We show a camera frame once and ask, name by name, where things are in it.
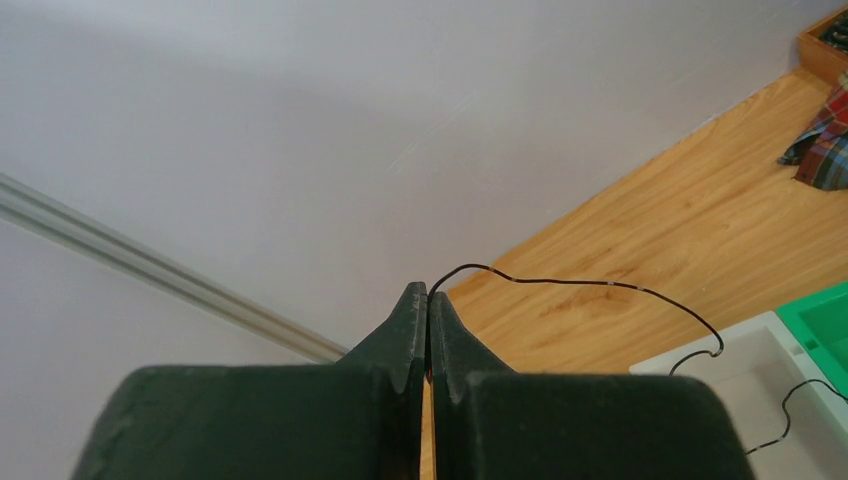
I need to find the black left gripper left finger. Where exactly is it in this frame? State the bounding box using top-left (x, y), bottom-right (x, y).
top-left (72, 282), bottom-right (427, 479)

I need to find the plaid flannel shirt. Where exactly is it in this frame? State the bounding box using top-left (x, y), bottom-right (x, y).
top-left (777, 71), bottom-right (847, 191)

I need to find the white plastic bin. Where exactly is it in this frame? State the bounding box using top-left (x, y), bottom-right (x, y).
top-left (629, 312), bottom-right (847, 479)

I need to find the green plastic bin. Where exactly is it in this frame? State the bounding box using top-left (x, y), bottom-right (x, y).
top-left (776, 282), bottom-right (847, 396)

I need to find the wooden tray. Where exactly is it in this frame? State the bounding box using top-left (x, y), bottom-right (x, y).
top-left (796, 6), bottom-right (847, 86)

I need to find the black thin cable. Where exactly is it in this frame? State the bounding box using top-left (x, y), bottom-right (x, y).
top-left (427, 263), bottom-right (848, 457)

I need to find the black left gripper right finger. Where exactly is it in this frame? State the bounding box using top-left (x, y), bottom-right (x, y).
top-left (429, 293), bottom-right (754, 479)

